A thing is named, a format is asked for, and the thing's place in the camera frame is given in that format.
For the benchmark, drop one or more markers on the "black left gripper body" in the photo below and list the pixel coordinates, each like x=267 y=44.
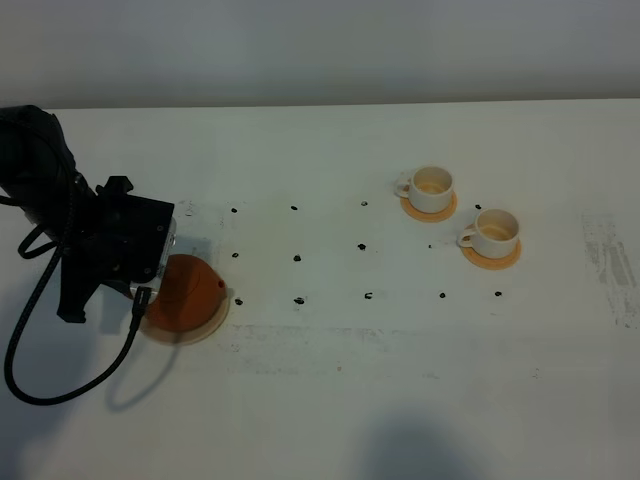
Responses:
x=118 y=239

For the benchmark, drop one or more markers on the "brown clay teapot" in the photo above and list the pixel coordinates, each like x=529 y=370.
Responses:
x=190 y=293

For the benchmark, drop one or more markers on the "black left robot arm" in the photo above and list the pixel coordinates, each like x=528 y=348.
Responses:
x=39 y=175

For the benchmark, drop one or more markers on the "beige round teapot coaster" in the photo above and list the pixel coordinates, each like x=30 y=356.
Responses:
x=198 y=334

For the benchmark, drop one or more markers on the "far orange cup coaster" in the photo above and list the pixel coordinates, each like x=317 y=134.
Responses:
x=436 y=217

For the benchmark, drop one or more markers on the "orange cup coaster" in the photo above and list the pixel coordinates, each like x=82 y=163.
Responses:
x=436 y=217
x=492 y=264

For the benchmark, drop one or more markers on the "far white teacup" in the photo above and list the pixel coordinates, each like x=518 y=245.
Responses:
x=428 y=189

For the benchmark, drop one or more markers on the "white teacup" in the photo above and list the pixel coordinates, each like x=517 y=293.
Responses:
x=428 y=189
x=494 y=234

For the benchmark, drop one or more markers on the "near orange cup coaster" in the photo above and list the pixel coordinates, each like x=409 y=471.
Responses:
x=492 y=264

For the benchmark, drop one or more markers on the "near white teacup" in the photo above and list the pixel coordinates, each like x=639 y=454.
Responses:
x=494 y=234

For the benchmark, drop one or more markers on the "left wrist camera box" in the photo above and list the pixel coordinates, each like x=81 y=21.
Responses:
x=154 y=284

